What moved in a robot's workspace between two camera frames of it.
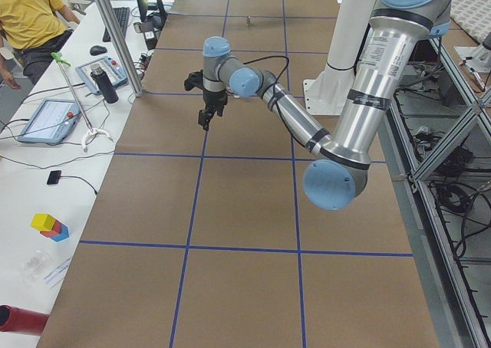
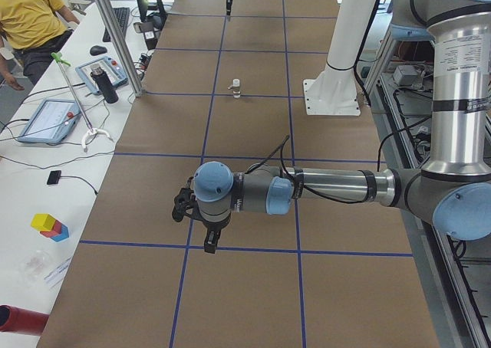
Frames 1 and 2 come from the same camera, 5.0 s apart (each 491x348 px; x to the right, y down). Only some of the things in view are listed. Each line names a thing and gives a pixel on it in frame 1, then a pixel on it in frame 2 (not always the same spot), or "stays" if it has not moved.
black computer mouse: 97,50 stays
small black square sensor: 54,176 stays
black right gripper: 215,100 to 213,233
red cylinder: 21,321 stays
